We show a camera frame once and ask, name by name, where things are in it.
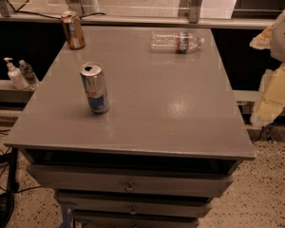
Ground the grey drawer cabinet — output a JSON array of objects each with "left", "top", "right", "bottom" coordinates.
[{"left": 3, "top": 26, "right": 257, "bottom": 228}]

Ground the bottom grey drawer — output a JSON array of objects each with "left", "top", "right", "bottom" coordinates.
[{"left": 73, "top": 210, "right": 199, "bottom": 228}]

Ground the top grey drawer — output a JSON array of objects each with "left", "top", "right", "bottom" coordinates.
[{"left": 27, "top": 164, "right": 233, "bottom": 198}]

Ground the clear plastic water bottle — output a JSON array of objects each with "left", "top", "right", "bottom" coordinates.
[{"left": 150, "top": 31, "right": 204, "bottom": 54}]

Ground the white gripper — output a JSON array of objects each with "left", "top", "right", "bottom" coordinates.
[{"left": 250, "top": 10, "right": 285, "bottom": 126}]

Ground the brown soda can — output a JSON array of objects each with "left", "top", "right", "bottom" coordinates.
[{"left": 61, "top": 11, "right": 86, "bottom": 49}]

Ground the middle grey drawer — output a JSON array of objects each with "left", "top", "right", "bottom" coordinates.
[{"left": 55, "top": 191, "right": 211, "bottom": 218}]

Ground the grey drawer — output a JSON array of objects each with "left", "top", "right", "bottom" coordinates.
[
  {"left": 27, "top": 164, "right": 233, "bottom": 198},
  {"left": 55, "top": 191, "right": 211, "bottom": 218},
  {"left": 73, "top": 210, "right": 199, "bottom": 228}
]

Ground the Red Bull can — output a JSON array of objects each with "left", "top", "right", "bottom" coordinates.
[{"left": 80, "top": 62, "right": 109, "bottom": 114}]

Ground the black chair base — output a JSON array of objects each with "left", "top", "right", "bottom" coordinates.
[{"left": 0, "top": 148, "right": 19, "bottom": 228}]

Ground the black cable on floor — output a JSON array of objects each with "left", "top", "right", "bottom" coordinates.
[{"left": 0, "top": 123, "right": 42, "bottom": 195}]

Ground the white pump dispenser bottle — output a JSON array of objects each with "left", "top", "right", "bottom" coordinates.
[{"left": 4, "top": 57, "right": 29, "bottom": 90}]

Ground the grey metal frame rail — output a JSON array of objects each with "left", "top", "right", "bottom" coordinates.
[{"left": 0, "top": 0, "right": 276, "bottom": 29}]

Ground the small clear bottle on shelf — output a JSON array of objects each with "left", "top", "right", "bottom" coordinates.
[{"left": 19, "top": 60, "right": 39, "bottom": 87}]

